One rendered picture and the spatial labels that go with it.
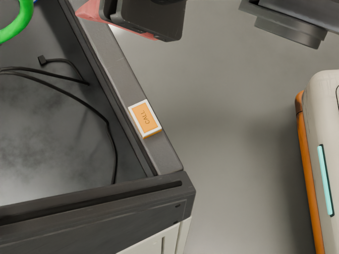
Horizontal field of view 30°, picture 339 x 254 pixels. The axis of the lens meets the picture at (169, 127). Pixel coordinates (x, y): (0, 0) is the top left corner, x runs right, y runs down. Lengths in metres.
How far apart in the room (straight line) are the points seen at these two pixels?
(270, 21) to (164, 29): 0.13
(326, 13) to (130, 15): 0.17
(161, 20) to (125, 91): 0.44
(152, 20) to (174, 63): 1.51
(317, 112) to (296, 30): 1.33
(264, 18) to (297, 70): 1.64
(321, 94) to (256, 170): 0.33
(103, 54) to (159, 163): 0.19
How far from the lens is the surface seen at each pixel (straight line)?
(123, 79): 0.94
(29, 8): 0.68
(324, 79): 1.74
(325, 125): 1.69
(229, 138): 1.92
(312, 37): 0.39
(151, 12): 0.50
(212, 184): 1.87
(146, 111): 0.90
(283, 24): 0.39
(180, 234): 1.14
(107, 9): 0.50
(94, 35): 0.97
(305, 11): 0.38
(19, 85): 1.09
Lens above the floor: 1.80
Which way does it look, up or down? 70 degrees down
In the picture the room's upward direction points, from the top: 3 degrees clockwise
